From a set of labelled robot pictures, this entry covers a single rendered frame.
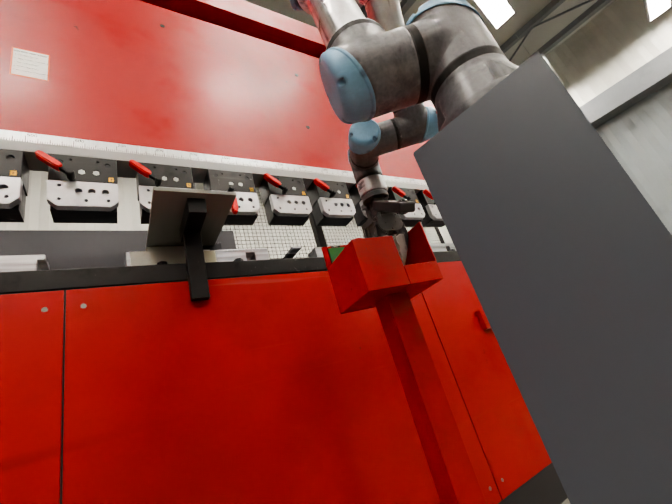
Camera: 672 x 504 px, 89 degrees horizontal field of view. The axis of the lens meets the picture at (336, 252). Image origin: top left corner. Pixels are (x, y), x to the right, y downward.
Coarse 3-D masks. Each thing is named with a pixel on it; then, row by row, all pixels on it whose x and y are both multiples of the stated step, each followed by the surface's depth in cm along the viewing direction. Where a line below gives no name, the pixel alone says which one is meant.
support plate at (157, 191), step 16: (160, 192) 74; (176, 192) 76; (192, 192) 77; (208, 192) 79; (224, 192) 82; (160, 208) 79; (176, 208) 81; (208, 208) 85; (224, 208) 86; (160, 224) 85; (176, 224) 87; (208, 224) 91; (160, 240) 92; (176, 240) 94; (208, 240) 99
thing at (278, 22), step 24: (144, 0) 141; (168, 0) 143; (192, 0) 146; (216, 0) 153; (240, 0) 162; (216, 24) 157; (240, 24) 160; (264, 24) 163; (288, 24) 173; (288, 48) 178; (312, 48) 181
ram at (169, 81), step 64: (0, 0) 103; (64, 0) 115; (128, 0) 129; (0, 64) 94; (64, 64) 104; (128, 64) 115; (192, 64) 130; (256, 64) 149; (0, 128) 87; (64, 128) 95; (128, 128) 104; (192, 128) 116; (256, 128) 131; (320, 128) 150
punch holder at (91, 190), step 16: (64, 160) 90; (80, 160) 92; (96, 160) 95; (112, 160) 97; (48, 176) 87; (64, 176) 89; (80, 176) 90; (96, 176) 93; (112, 176) 95; (48, 192) 85; (64, 192) 86; (80, 192) 90; (96, 192) 90; (112, 192) 92; (64, 208) 86; (80, 208) 88; (96, 208) 89; (112, 208) 92
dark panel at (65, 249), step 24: (0, 240) 121; (24, 240) 124; (48, 240) 128; (72, 240) 132; (96, 240) 136; (120, 240) 140; (144, 240) 145; (72, 264) 128; (96, 264) 132; (120, 264) 136
